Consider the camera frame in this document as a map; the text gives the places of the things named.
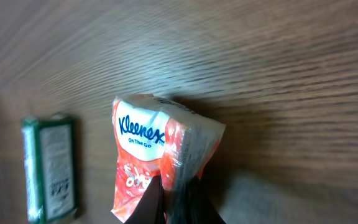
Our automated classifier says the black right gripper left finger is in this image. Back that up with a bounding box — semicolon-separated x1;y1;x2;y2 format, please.
124;175;165;224

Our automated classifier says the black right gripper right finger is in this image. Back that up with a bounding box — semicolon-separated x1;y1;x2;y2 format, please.
169;176;226;224

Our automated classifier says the orange Kleenex tissue pack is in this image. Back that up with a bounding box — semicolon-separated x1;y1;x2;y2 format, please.
111;94;226;223

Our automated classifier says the green white small box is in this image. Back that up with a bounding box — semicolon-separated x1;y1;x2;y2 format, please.
21;114;78;223

